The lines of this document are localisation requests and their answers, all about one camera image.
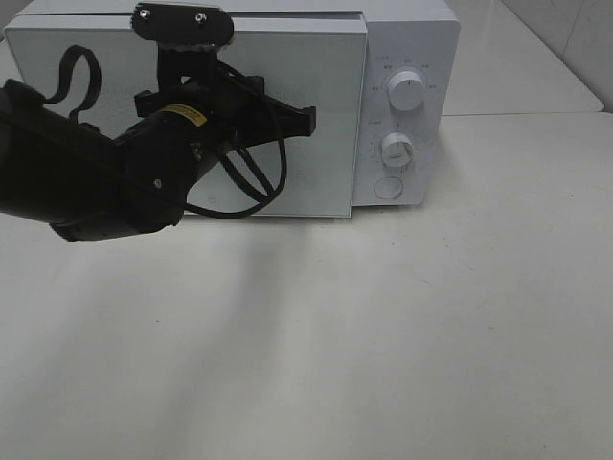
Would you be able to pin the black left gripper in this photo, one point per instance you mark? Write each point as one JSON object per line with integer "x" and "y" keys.
{"x": 198, "y": 79}

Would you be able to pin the round white door button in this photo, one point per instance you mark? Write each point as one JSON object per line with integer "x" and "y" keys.
{"x": 388, "y": 188}

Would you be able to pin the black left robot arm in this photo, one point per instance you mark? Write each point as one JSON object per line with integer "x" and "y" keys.
{"x": 89, "y": 187}

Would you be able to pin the upper white power knob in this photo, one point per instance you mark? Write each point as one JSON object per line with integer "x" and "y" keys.
{"x": 405, "y": 90}

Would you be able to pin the lower white timer knob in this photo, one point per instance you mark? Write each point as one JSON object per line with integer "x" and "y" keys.
{"x": 396, "y": 150}

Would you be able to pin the white microwave oven body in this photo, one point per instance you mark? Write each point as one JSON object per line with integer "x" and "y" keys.
{"x": 400, "y": 35}

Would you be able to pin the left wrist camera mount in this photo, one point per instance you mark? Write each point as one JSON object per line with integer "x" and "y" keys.
{"x": 182, "y": 24}

